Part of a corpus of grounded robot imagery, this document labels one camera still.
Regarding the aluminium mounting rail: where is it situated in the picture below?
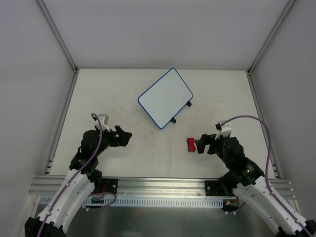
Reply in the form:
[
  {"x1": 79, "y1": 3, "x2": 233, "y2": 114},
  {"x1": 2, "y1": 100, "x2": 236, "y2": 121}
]
[{"x1": 28, "y1": 174, "x2": 296, "y2": 199}]

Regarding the red bone-shaped eraser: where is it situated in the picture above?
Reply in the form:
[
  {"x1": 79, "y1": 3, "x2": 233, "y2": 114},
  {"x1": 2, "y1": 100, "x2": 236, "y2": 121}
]
[{"x1": 186, "y1": 138, "x2": 196, "y2": 153}]

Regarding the left aluminium frame post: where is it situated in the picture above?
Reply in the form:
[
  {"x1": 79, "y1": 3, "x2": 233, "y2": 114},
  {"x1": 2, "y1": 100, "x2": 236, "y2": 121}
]
[{"x1": 37, "y1": 0, "x2": 79, "y2": 74}]

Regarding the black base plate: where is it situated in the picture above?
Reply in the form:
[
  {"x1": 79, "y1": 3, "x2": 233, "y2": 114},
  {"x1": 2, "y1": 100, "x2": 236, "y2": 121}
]
[
  {"x1": 93, "y1": 178, "x2": 119, "y2": 195},
  {"x1": 204, "y1": 180, "x2": 234, "y2": 197}
]

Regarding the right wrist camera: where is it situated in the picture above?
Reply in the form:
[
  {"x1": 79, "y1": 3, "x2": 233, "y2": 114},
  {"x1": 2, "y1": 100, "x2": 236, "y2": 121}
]
[{"x1": 215, "y1": 120, "x2": 233, "y2": 140}]

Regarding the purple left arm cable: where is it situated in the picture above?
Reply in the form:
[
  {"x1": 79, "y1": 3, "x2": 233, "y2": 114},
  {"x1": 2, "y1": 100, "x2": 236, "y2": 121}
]
[{"x1": 36, "y1": 113, "x2": 116, "y2": 237}]

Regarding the white slotted cable duct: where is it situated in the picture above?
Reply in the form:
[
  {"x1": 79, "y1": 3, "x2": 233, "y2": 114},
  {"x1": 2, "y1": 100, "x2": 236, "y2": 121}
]
[{"x1": 39, "y1": 196, "x2": 224, "y2": 209}]

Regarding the blue framed whiteboard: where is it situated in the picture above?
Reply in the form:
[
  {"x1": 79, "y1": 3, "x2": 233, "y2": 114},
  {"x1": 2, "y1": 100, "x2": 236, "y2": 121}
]
[{"x1": 137, "y1": 68, "x2": 194, "y2": 129}]

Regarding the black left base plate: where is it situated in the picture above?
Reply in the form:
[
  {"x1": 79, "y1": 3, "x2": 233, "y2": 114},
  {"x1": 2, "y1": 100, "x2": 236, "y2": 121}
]
[{"x1": 93, "y1": 178, "x2": 119, "y2": 195}]

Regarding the aluminium frame post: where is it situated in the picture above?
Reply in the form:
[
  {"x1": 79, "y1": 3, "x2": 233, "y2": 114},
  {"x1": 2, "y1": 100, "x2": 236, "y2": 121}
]
[
  {"x1": 246, "y1": 0, "x2": 297, "y2": 75},
  {"x1": 37, "y1": 0, "x2": 79, "y2": 74}
]

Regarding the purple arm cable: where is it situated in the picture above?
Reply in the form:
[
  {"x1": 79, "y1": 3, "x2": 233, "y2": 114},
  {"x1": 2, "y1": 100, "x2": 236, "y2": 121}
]
[
  {"x1": 36, "y1": 113, "x2": 116, "y2": 237},
  {"x1": 219, "y1": 115, "x2": 314, "y2": 237}
]

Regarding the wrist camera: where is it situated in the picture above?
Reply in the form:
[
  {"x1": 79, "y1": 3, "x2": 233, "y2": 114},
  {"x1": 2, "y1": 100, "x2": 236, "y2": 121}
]
[
  {"x1": 215, "y1": 120, "x2": 233, "y2": 140},
  {"x1": 94, "y1": 114, "x2": 111, "y2": 132}
]

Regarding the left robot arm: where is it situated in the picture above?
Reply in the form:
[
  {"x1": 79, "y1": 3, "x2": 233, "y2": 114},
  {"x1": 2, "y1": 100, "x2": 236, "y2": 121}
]
[{"x1": 24, "y1": 125, "x2": 132, "y2": 237}]

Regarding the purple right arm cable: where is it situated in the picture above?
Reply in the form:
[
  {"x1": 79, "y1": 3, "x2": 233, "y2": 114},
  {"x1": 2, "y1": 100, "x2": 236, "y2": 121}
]
[{"x1": 219, "y1": 115, "x2": 314, "y2": 237}]

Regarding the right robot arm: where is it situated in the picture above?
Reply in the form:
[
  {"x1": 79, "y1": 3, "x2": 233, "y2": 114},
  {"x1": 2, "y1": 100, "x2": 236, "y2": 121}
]
[{"x1": 195, "y1": 134, "x2": 316, "y2": 237}]

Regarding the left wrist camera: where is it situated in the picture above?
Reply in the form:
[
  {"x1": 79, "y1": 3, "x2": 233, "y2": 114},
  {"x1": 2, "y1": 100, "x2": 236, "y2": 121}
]
[{"x1": 94, "y1": 114, "x2": 111, "y2": 132}]

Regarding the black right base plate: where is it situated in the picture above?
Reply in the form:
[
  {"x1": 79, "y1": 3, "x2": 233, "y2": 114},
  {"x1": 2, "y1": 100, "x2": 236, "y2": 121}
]
[{"x1": 204, "y1": 180, "x2": 234, "y2": 197}]

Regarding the right aluminium frame post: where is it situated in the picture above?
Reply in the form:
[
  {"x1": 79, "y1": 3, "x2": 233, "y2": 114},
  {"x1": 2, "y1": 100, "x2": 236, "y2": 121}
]
[{"x1": 246, "y1": 0, "x2": 297, "y2": 75}]

